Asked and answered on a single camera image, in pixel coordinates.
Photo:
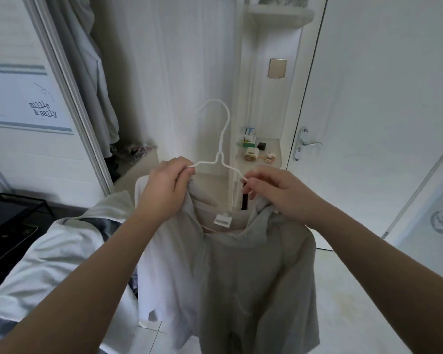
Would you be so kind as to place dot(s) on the dark fabric pile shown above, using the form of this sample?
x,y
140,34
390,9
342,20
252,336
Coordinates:
x,y
133,151

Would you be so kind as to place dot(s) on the person's left hand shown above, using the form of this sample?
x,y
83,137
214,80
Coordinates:
x,y
166,191

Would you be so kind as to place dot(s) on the small white blue box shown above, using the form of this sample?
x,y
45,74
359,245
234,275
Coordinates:
x,y
249,135

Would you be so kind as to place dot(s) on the white hoodie with blue letters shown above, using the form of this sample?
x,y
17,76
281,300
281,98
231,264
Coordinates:
x,y
88,77

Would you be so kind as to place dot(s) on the beige jacket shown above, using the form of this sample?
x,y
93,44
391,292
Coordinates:
x,y
243,284

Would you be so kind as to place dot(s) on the person's right hand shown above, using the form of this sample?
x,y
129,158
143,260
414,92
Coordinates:
x,y
284,195

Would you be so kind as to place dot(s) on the beige switch plate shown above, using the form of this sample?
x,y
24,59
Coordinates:
x,y
277,67

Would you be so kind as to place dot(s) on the white door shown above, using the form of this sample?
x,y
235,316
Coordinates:
x,y
376,99

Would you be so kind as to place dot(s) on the person's right forearm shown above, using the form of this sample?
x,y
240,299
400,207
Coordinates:
x,y
391,284

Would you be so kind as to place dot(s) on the person's left forearm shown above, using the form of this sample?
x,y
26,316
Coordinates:
x,y
74,298

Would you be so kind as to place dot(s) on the small pink ornament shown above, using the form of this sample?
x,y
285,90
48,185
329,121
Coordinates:
x,y
269,157

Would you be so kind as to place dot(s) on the small black item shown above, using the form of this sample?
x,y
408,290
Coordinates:
x,y
261,146

